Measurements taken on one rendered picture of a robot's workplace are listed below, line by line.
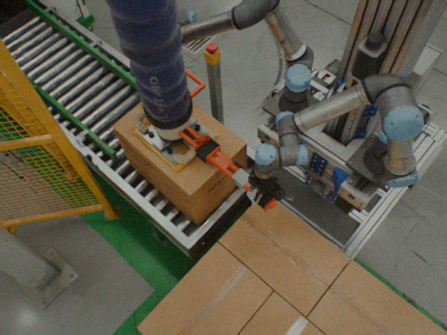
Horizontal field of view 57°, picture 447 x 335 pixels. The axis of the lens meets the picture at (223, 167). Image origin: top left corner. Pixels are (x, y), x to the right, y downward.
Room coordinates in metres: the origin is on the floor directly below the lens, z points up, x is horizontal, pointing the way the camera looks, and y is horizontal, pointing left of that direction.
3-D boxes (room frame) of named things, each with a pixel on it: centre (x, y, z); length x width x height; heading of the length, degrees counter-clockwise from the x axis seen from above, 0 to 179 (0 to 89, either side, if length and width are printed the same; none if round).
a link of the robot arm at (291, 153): (0.77, -0.26, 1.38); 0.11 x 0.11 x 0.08; 1
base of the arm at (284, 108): (1.25, -0.38, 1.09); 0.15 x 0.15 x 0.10
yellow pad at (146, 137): (1.12, 0.30, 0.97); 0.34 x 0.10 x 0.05; 42
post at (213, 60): (1.70, 0.01, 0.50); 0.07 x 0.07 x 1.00; 44
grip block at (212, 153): (1.00, 0.07, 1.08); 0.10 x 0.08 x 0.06; 132
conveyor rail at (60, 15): (2.01, 0.55, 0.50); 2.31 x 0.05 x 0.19; 44
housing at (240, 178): (0.84, -0.08, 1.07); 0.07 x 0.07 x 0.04; 42
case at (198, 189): (1.19, 0.22, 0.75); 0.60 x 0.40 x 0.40; 42
